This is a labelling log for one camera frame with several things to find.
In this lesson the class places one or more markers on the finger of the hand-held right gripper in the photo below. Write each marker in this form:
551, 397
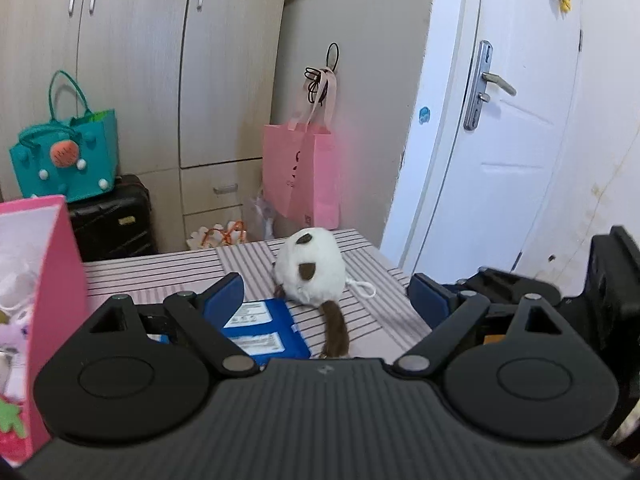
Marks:
515, 281

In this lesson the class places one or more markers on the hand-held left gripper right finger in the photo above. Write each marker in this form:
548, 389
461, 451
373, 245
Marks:
432, 301

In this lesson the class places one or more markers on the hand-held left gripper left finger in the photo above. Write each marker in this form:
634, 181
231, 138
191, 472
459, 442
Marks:
225, 305

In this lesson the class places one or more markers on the blue wet wipes pack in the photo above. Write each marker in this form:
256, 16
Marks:
270, 325

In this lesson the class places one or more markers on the white brown plush cat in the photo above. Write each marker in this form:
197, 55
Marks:
310, 270

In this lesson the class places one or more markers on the pink paper box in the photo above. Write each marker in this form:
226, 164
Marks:
57, 320

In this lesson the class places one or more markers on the pink striped table cover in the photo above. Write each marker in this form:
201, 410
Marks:
160, 275

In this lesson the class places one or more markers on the clear plastic bag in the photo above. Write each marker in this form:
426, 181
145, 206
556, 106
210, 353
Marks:
262, 215

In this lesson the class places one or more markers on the white door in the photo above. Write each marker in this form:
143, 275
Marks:
515, 160

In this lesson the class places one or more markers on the black suitcase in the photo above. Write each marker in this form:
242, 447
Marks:
112, 220

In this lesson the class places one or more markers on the pink tote bag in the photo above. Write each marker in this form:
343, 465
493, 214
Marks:
305, 175

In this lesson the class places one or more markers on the teal felt handbag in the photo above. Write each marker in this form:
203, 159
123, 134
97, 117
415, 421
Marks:
65, 160

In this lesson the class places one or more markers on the beige wardrobe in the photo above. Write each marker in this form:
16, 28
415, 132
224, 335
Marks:
150, 85

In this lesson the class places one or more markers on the blue wall sticker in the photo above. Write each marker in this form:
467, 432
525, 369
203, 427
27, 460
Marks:
424, 116

